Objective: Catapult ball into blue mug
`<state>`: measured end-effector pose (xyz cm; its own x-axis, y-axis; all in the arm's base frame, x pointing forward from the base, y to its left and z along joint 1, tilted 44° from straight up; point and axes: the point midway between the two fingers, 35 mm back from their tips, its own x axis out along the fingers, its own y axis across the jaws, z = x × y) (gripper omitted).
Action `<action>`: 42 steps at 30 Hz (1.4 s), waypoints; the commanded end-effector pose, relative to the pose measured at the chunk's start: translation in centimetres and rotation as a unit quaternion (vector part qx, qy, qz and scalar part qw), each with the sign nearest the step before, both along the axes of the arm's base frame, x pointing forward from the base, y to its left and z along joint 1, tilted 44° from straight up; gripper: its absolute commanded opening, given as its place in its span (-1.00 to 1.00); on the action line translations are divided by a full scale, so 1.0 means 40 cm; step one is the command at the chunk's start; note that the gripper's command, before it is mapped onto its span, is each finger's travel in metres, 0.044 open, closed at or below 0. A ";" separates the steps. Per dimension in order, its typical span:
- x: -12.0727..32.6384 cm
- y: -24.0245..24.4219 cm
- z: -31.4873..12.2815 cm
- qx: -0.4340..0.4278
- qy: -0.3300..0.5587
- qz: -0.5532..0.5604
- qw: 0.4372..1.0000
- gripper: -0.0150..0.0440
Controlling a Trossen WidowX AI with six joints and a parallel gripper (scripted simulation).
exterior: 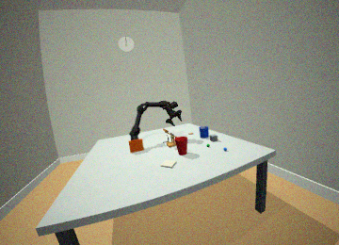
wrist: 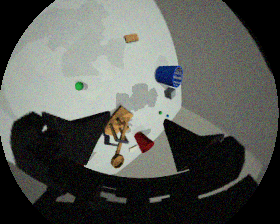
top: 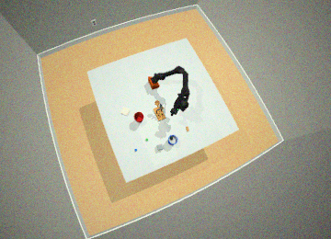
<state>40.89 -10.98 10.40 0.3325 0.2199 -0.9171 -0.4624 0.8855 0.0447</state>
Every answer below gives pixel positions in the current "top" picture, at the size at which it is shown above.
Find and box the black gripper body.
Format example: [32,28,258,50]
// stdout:
[170,101,181,115]

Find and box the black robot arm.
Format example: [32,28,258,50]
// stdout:
[150,66,190,112]

